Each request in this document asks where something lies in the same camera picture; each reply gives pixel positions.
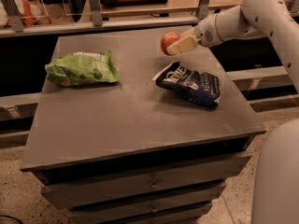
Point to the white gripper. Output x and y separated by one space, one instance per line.
206 32

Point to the red apple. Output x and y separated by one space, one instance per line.
168 39

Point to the blue kettle chip bag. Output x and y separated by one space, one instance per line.
199 88

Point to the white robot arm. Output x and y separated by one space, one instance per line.
276 187

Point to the green chip bag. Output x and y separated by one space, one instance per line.
82 68

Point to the orange white bag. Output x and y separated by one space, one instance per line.
23 11

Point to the grey drawer cabinet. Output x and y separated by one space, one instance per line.
109 129

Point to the top grey drawer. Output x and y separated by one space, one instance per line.
104 188

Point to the grey drawer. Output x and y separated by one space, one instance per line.
148 204
104 188
169 215

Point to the bottom grey drawer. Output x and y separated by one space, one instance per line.
169 215

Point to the metal railing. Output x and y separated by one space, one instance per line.
96 18

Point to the middle grey drawer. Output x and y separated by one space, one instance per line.
148 204

